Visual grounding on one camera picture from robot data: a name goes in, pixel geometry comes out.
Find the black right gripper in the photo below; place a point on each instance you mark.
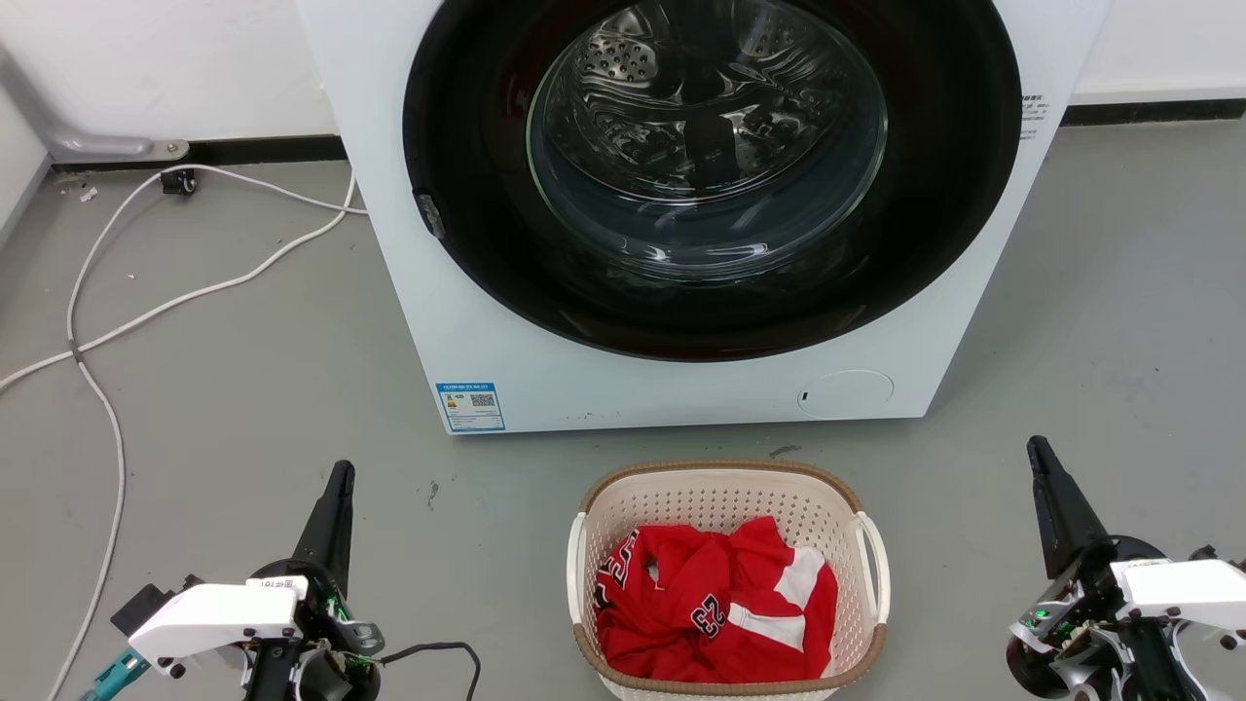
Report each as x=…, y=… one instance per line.
x=1076, y=623

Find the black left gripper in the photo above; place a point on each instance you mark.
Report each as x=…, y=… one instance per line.
x=331, y=643

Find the white plastic laundry basket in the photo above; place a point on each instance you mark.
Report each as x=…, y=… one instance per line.
x=725, y=498

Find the blue energy label sticker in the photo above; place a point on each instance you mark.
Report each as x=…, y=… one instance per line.
x=470, y=406

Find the round white filter cover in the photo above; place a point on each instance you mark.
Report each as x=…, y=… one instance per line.
x=845, y=393

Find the white front-load washing machine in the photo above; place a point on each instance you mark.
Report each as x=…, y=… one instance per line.
x=623, y=389

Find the red basketball jersey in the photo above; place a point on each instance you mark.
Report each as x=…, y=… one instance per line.
x=701, y=604

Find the small black floor caster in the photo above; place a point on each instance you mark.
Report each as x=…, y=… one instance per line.
x=179, y=181

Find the black text washer sticker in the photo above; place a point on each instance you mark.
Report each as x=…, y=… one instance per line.
x=1033, y=117

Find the round black glass washer door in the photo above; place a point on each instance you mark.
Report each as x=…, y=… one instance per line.
x=711, y=302

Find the white right wrist camera cover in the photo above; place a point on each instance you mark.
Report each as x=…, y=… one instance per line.
x=1183, y=587

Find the white wrist camera cover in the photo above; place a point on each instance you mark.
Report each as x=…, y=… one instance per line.
x=209, y=615
x=1183, y=587

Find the white left wrist camera cover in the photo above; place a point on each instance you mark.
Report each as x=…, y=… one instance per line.
x=209, y=615

